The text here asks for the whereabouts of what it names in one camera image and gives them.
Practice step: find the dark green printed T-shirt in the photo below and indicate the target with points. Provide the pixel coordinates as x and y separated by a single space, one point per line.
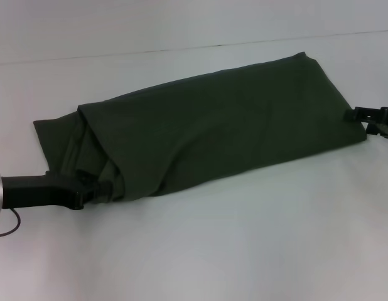
213 125

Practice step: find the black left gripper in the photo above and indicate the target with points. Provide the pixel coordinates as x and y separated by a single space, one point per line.
40 191

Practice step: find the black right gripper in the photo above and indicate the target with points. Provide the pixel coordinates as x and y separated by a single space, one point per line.
387 127

